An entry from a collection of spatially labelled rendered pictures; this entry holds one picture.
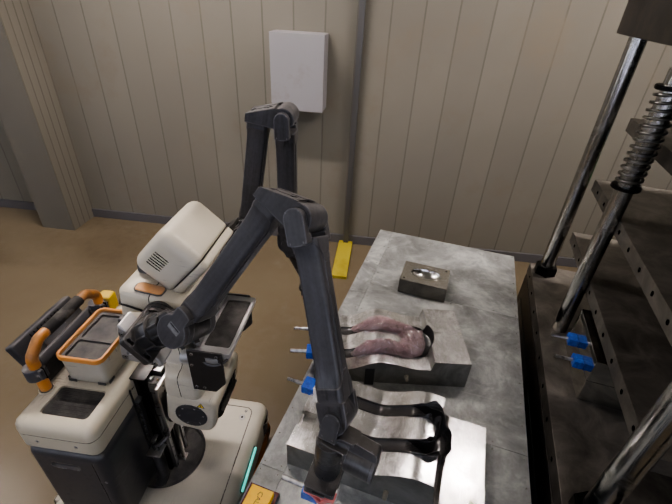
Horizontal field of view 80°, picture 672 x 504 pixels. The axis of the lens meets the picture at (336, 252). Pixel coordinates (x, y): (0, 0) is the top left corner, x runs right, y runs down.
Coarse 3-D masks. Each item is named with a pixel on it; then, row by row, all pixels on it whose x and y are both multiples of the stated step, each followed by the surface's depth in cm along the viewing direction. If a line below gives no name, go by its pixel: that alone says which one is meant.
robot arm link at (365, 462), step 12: (324, 420) 74; (336, 420) 73; (324, 432) 75; (336, 432) 74; (348, 432) 77; (360, 432) 78; (348, 444) 74; (360, 444) 75; (372, 444) 76; (348, 456) 75; (360, 456) 75; (372, 456) 74; (348, 468) 75; (360, 468) 74; (372, 468) 73
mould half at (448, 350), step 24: (384, 312) 148; (432, 312) 147; (360, 336) 140; (384, 336) 137; (456, 336) 137; (360, 360) 131; (384, 360) 128; (408, 360) 131; (432, 360) 129; (456, 360) 128; (432, 384) 132; (456, 384) 132
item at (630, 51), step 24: (624, 48) 144; (624, 72) 144; (624, 96) 149; (600, 120) 155; (600, 144) 158; (576, 192) 170; (552, 240) 184; (552, 264) 189; (648, 432) 81; (624, 456) 86; (648, 456) 82; (600, 480) 94; (624, 480) 88
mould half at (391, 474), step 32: (352, 384) 121; (384, 416) 112; (448, 416) 116; (288, 448) 104; (480, 448) 108; (352, 480) 102; (384, 480) 97; (416, 480) 93; (448, 480) 101; (480, 480) 101
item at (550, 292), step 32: (544, 288) 184; (544, 320) 165; (544, 352) 150; (544, 384) 139; (544, 416) 132; (576, 416) 127; (608, 416) 127; (576, 448) 118; (608, 448) 118; (576, 480) 110
